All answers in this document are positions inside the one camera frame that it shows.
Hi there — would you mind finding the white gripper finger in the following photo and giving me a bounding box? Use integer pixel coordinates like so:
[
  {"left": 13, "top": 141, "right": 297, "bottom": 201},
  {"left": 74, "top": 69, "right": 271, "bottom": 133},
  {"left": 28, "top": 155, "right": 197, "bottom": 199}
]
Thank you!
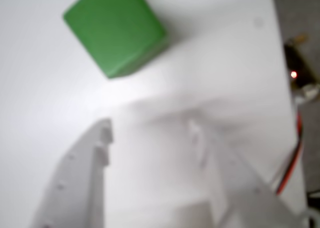
[
  {"left": 186, "top": 117, "right": 310, "bottom": 228},
  {"left": 28, "top": 117, "right": 115, "bottom": 228}
]

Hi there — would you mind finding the green cube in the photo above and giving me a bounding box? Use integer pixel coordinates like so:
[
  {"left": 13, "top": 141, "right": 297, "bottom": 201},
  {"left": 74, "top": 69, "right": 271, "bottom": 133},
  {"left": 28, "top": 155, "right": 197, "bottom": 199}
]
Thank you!
[{"left": 61, "top": 0, "right": 168, "bottom": 80}]

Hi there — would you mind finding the dark controller circuit board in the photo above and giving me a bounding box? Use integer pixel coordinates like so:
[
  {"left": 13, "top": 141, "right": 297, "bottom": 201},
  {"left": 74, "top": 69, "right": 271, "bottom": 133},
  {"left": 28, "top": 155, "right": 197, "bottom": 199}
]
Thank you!
[{"left": 283, "top": 34, "right": 320, "bottom": 105}]

